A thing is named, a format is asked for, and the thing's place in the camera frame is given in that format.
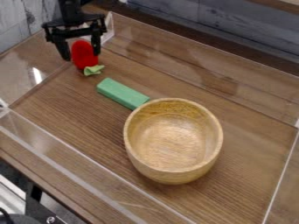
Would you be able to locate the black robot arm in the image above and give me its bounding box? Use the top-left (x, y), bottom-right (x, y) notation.
top-left (42, 0), bottom-right (108, 61)

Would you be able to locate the wooden bowl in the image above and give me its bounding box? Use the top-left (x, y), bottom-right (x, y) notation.
top-left (123, 98), bottom-right (225, 185)

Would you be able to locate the clear acrylic tray enclosure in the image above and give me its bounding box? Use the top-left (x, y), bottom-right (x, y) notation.
top-left (0, 16), bottom-right (299, 224)

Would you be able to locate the green rectangular block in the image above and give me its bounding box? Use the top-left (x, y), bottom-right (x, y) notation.
top-left (96, 78), bottom-right (150, 110)

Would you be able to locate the black cable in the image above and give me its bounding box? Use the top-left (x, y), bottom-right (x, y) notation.
top-left (0, 206), bottom-right (15, 224)

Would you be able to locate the black metal bracket with bolt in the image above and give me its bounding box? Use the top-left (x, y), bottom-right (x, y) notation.
top-left (24, 183), bottom-right (67, 224)

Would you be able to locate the red plush strawberry toy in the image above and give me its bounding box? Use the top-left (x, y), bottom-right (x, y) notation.
top-left (71, 40), bottom-right (104, 76)

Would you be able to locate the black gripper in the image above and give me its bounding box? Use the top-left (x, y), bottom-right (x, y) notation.
top-left (42, 13), bottom-right (108, 61)

